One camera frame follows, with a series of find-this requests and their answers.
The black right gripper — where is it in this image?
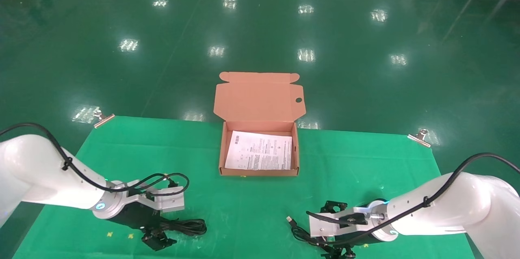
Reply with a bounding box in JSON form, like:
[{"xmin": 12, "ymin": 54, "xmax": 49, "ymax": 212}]
[{"xmin": 320, "ymin": 200, "xmax": 387, "ymax": 259}]

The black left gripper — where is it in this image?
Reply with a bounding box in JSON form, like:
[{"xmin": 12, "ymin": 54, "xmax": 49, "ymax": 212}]
[{"xmin": 108, "ymin": 201, "xmax": 178, "ymax": 252}]

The black data cable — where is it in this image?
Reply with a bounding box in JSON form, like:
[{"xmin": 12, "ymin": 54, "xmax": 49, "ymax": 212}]
[{"xmin": 160, "ymin": 218, "xmax": 207, "ymax": 236}]

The black wired mouse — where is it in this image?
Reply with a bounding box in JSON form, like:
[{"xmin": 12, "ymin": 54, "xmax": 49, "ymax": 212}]
[{"xmin": 286, "ymin": 216, "xmax": 326, "ymax": 248}]

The orange cardboard box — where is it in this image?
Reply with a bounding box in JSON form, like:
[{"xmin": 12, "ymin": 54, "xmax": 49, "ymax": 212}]
[{"xmin": 213, "ymin": 72, "xmax": 306, "ymax": 177}]

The green table mat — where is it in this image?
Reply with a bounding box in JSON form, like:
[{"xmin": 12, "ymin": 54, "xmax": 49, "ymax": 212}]
[{"xmin": 12, "ymin": 116, "xmax": 476, "ymax": 259}]

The white printed instruction sheet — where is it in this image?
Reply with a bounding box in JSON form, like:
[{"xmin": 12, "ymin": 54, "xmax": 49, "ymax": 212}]
[{"xmin": 225, "ymin": 130, "xmax": 293, "ymax": 171}]

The metal mat clip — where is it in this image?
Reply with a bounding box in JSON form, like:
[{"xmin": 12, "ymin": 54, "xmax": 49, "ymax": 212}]
[
  {"xmin": 93, "ymin": 109, "xmax": 116, "ymax": 129},
  {"xmin": 407, "ymin": 129, "xmax": 431, "ymax": 148}
]

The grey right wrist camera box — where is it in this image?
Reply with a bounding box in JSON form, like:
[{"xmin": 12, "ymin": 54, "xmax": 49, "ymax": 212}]
[{"xmin": 308, "ymin": 206, "xmax": 380, "ymax": 238}]

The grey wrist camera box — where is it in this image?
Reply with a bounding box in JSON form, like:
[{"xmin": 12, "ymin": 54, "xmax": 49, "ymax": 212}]
[
  {"xmin": 128, "ymin": 187, "xmax": 186, "ymax": 213},
  {"xmin": 308, "ymin": 206, "xmax": 380, "ymax": 238}
]

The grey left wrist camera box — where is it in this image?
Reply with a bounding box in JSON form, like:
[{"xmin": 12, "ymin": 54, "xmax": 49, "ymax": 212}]
[{"xmin": 128, "ymin": 187, "xmax": 186, "ymax": 213}]

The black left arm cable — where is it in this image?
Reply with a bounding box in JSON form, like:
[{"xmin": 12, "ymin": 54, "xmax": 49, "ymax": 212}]
[{"xmin": 0, "ymin": 123, "xmax": 190, "ymax": 195}]

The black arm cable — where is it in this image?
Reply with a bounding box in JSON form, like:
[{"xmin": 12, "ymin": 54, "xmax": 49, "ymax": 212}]
[
  {"xmin": 0, "ymin": 123, "xmax": 190, "ymax": 195},
  {"xmin": 305, "ymin": 153, "xmax": 520, "ymax": 248}
]

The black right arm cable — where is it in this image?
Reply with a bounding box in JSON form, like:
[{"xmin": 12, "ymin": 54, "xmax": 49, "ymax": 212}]
[{"xmin": 305, "ymin": 153, "xmax": 520, "ymax": 248}]

